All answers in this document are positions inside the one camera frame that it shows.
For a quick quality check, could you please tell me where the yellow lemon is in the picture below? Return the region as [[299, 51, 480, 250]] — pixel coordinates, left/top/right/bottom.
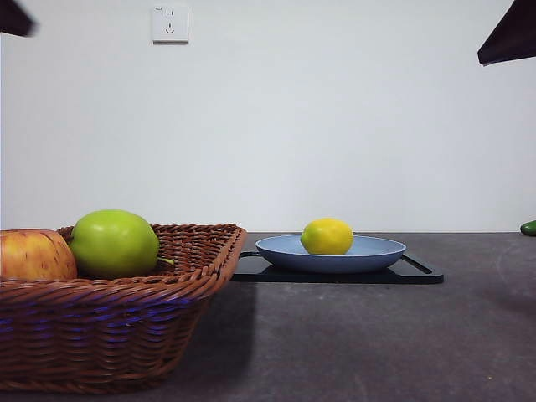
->
[[300, 217, 355, 255]]

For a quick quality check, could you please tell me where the blue round plate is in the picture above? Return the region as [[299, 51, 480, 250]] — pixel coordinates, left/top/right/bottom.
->
[[255, 234, 407, 275]]

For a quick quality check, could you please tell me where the brown wicker basket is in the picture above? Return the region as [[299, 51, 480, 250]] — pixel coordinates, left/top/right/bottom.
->
[[0, 223, 248, 384]]

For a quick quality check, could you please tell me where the red yellow apple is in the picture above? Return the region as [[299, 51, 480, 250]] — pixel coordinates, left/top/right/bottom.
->
[[0, 228, 79, 281]]

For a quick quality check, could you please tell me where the green apple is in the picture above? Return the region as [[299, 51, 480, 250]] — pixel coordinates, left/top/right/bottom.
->
[[69, 209, 161, 278]]

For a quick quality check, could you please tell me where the dark rectangular tray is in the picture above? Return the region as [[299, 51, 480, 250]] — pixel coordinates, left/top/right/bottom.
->
[[229, 250, 445, 284]]

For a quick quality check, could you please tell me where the white wall socket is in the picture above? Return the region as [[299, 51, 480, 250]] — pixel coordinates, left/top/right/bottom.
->
[[152, 3, 189, 44]]

